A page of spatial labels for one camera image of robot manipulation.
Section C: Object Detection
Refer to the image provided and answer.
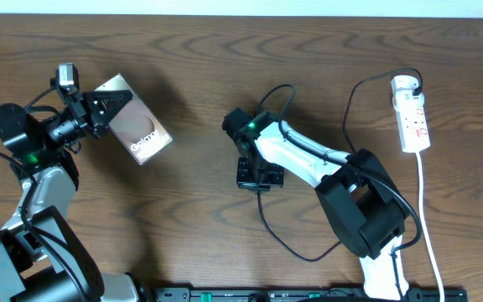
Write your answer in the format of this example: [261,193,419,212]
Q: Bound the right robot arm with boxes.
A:
[221,108,417,300]

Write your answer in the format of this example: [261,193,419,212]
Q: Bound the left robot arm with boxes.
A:
[0,90,153,301]

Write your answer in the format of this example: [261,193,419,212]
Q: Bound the white power strip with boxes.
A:
[391,75,430,154]

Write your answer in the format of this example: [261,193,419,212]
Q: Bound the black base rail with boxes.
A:
[154,287,469,302]

